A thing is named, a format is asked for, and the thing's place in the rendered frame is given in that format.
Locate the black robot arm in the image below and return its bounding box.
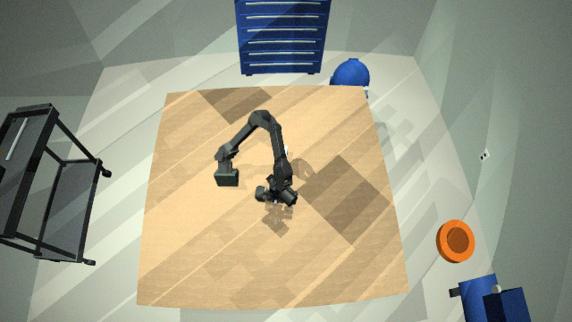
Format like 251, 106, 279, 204
214, 109, 298, 207

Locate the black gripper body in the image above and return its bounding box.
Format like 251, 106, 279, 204
254, 186, 281, 201

